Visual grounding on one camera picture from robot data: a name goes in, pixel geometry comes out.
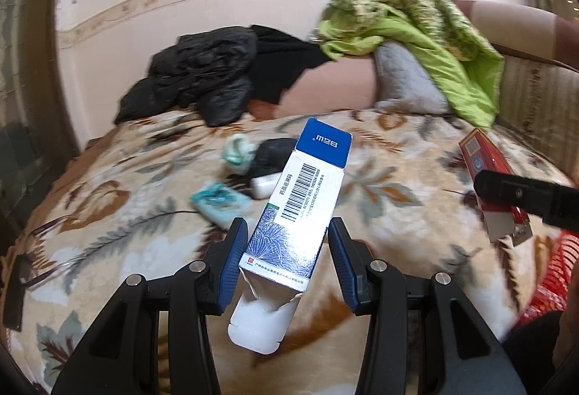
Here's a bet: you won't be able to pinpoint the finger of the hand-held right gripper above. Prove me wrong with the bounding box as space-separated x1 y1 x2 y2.
473 169 579 230

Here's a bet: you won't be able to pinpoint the crumpled green white wrapper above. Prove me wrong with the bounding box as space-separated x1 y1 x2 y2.
220 133 255 174

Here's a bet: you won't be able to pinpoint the red cardboard box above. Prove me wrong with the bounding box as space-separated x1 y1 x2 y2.
458 127 534 247

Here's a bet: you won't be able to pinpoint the blue white cardboard box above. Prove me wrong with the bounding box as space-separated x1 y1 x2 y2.
227 117 353 354

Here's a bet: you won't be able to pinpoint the person's dark trousers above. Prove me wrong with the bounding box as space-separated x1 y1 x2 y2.
501 308 579 395

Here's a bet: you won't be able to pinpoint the black puffer jacket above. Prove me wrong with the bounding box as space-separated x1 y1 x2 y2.
113 27 259 128

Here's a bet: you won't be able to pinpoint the black cloth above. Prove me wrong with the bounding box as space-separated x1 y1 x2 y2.
246 25 334 106

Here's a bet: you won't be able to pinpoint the teal flat packet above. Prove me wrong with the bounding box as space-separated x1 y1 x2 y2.
189 181 253 229

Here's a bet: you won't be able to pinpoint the grey pillow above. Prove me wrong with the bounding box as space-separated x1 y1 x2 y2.
373 41 449 115

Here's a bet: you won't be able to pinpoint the black plastic bag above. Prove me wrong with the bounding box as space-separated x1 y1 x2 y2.
247 137 300 181

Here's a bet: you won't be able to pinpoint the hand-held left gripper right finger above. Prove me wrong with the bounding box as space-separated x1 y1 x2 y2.
327 217 528 395

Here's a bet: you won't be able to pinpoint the black boxy object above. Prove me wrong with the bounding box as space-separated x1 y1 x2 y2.
4 254 26 333

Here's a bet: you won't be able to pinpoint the green patterned quilt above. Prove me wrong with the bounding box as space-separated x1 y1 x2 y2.
315 0 506 130

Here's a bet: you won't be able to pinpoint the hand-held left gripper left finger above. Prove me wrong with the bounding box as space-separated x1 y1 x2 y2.
52 217 249 395

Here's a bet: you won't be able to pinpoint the red plastic mesh basket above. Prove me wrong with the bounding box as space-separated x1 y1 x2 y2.
516 229 579 331

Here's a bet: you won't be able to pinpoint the leaf printed blanket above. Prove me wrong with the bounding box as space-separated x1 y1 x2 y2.
0 105 579 395

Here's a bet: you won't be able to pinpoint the brown wooden door frame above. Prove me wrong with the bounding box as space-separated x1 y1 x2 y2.
0 0 80 237

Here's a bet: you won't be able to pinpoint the small white bottle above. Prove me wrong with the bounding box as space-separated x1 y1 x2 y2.
250 172 284 200

